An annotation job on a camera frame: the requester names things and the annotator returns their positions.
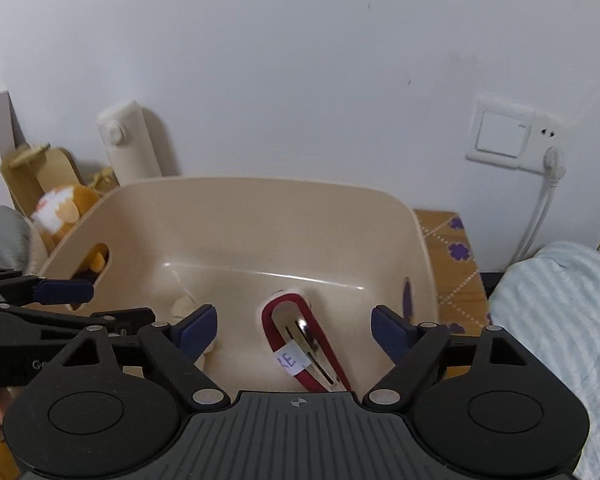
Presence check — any red white hair clip pouch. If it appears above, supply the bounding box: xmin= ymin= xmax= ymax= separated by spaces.
xmin=259 ymin=289 xmax=352 ymax=393

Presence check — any striped light blue blanket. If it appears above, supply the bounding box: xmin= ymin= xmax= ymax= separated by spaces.
xmin=490 ymin=242 xmax=600 ymax=479

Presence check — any grey plush pillow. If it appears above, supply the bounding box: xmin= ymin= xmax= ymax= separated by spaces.
xmin=0 ymin=206 xmax=48 ymax=275

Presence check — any wooden stand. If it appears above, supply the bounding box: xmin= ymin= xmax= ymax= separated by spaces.
xmin=0 ymin=143 xmax=83 ymax=217

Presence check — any cream scrunchie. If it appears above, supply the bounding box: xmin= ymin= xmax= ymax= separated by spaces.
xmin=171 ymin=296 xmax=218 ymax=370

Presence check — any white thermos bottle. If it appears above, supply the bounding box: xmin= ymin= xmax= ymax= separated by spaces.
xmin=96 ymin=100 xmax=162 ymax=185

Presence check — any orange plush toy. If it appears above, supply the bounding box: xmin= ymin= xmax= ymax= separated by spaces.
xmin=31 ymin=184 xmax=109 ymax=284

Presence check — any white plug and cable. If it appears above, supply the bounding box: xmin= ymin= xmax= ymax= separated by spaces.
xmin=514 ymin=145 xmax=567 ymax=264

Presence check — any beige plastic storage bin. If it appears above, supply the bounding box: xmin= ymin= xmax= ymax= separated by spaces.
xmin=42 ymin=178 xmax=438 ymax=394

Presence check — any orange patterned cardboard box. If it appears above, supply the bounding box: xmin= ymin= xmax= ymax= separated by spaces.
xmin=412 ymin=208 xmax=492 ymax=376

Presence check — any white wall switch socket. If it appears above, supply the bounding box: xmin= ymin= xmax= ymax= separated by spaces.
xmin=466 ymin=96 xmax=570 ymax=174

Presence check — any lilac board panel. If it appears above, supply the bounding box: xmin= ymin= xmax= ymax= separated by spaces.
xmin=0 ymin=90 xmax=31 ymax=214

